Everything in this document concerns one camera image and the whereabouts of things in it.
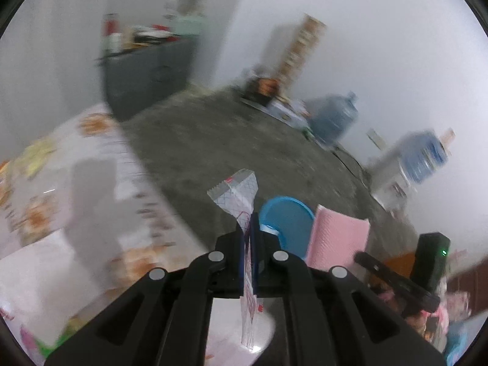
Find blue water jug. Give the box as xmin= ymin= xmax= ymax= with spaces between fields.
xmin=400 ymin=131 xmax=449 ymax=184
xmin=308 ymin=91 xmax=360 ymax=146

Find floral printed cloth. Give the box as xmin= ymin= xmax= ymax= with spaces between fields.
xmin=0 ymin=103 xmax=276 ymax=366

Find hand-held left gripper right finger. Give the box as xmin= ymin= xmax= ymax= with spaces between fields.
xmin=249 ymin=213 xmax=447 ymax=366

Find flat printed packages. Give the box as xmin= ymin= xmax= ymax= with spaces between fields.
xmin=266 ymin=97 xmax=310 ymax=129

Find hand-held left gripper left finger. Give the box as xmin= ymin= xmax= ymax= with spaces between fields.
xmin=45 ymin=232 xmax=245 ymax=366

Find red thermos flask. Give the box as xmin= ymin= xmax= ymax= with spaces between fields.
xmin=102 ymin=13 xmax=122 ymax=55

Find grey cabinet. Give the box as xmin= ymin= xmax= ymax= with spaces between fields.
xmin=96 ymin=37 xmax=199 ymax=121

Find black bag with orange print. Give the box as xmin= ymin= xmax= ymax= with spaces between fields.
xmin=243 ymin=72 xmax=283 ymax=104

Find clear plastic packet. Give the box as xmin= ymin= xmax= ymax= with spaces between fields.
xmin=207 ymin=169 xmax=264 ymax=352

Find white water dispenser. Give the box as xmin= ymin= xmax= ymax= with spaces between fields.
xmin=371 ymin=149 xmax=413 ymax=215

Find pink ribbed mat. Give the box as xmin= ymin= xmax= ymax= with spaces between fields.
xmin=305 ymin=204 xmax=371 ymax=272

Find blue plastic bin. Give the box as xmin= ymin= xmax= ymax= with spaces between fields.
xmin=259 ymin=197 xmax=315 ymax=262

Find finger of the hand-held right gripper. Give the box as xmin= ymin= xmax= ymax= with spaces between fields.
xmin=354 ymin=252 xmax=441 ymax=312

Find mint green box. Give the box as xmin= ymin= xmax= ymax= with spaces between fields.
xmin=172 ymin=13 xmax=207 ymax=41

